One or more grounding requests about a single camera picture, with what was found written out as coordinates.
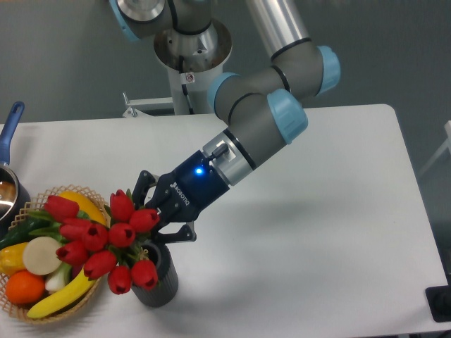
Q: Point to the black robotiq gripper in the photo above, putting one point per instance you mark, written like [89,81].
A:
[180,195]

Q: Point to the red tulip bouquet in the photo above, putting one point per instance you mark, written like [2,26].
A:
[110,249]

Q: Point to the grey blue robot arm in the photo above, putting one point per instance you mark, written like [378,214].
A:
[262,112]

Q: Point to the dark grey ribbed vase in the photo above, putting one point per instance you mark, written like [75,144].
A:
[167,279]

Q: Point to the purple vegetable in basket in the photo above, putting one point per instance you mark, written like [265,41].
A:
[76,270]

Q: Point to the yellow banana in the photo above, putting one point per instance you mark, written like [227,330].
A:
[69,297]

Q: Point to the woven wicker basket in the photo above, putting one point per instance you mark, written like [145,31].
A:
[20,312]

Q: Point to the green bok choy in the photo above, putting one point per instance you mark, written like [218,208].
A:
[70,231]

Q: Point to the beige round slice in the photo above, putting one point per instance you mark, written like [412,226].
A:
[39,256]

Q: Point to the green cucumber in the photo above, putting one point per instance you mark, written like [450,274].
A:
[21,232]

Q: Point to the yellow bell pepper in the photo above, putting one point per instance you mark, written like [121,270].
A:
[12,258]

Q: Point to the orange fruit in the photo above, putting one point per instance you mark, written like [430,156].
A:
[24,287]

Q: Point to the black device at edge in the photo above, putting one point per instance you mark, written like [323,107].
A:
[439,303]

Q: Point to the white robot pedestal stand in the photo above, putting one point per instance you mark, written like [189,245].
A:
[192,63]

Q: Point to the blue handled saucepan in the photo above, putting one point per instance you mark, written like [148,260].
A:
[13,195]

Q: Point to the white frame at right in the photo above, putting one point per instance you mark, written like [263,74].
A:
[442,153]

